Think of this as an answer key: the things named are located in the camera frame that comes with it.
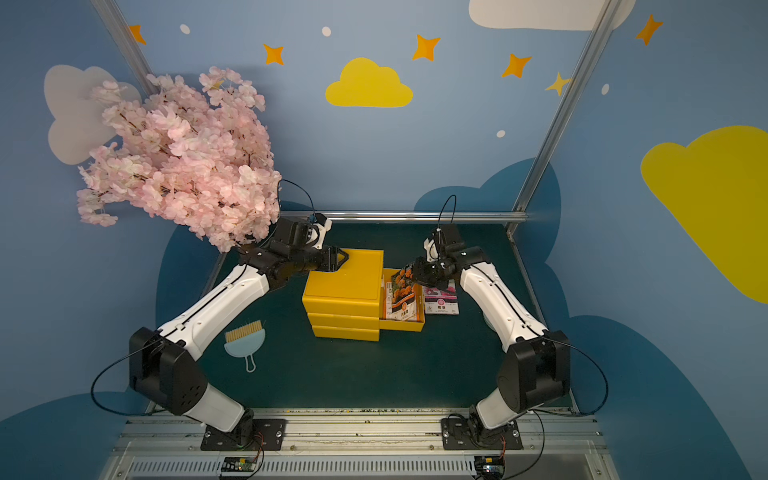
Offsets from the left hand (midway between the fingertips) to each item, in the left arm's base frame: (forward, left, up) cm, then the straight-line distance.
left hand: (342, 253), depth 83 cm
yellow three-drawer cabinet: (-15, -4, -2) cm, 15 cm away
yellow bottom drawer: (-15, -6, -19) cm, 25 cm away
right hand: (-3, -22, -5) cm, 22 cm away
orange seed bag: (-6, -14, -16) cm, 22 cm away
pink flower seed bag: (-2, -31, -22) cm, 38 cm away
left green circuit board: (-48, +22, -24) cm, 58 cm away
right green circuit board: (-47, -40, -26) cm, 67 cm away
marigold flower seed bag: (-7, -18, -10) cm, 22 cm away
